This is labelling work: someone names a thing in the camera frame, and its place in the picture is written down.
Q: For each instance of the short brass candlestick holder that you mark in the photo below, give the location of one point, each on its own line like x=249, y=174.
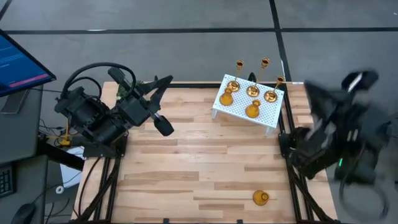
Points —
x=270, y=96

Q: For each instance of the white paper sheet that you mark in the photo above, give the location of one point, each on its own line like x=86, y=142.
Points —
x=70, y=174

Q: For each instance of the black aluminium table frame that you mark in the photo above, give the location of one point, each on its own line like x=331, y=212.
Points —
x=192, y=85

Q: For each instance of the green potted plant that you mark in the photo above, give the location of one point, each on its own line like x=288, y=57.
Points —
x=120, y=92

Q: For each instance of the medium brass candlestick holder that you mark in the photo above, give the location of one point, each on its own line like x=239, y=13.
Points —
x=233, y=86

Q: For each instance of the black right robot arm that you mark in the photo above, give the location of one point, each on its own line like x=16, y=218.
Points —
x=314, y=155

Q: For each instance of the black computer mouse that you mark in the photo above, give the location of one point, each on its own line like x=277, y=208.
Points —
x=23, y=214

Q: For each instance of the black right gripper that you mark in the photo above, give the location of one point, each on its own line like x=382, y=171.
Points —
x=357, y=121

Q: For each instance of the white perforated metal shelf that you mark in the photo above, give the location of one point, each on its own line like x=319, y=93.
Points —
x=239, y=105

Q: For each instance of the black desk support bar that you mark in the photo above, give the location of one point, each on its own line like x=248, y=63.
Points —
x=62, y=158

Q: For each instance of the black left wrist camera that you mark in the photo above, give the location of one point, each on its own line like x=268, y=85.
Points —
x=116, y=74

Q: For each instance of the black keyboard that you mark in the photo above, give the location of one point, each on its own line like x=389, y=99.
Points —
x=5, y=183

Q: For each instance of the amber glass candle holder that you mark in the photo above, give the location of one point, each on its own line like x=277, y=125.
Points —
x=226, y=99
x=252, y=111
x=259, y=198

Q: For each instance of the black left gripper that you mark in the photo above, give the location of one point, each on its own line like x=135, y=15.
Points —
x=135, y=111

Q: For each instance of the computer monitor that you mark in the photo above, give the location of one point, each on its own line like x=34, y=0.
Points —
x=18, y=65

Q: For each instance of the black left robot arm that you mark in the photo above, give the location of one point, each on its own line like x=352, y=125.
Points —
x=90, y=118

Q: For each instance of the white tape roll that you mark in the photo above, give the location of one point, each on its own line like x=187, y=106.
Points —
x=57, y=189

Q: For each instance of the tall brass candlestick holder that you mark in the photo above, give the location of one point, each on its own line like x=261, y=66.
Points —
x=253, y=91

